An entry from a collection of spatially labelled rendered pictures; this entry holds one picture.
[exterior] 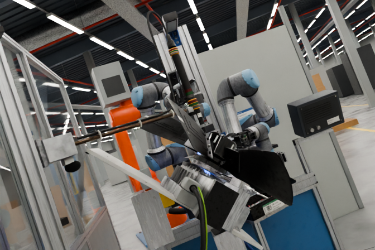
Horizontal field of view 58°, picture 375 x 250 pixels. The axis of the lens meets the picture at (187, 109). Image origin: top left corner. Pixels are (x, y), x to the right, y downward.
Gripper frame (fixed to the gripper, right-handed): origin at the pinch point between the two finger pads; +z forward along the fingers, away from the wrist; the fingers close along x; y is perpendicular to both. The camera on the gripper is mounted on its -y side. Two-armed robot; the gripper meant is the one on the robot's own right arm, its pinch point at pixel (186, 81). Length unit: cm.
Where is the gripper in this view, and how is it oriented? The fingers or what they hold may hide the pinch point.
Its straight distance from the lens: 145.5
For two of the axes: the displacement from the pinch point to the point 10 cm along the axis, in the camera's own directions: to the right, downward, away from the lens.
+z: 2.7, -1.8, -9.4
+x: -9.0, 3.1, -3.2
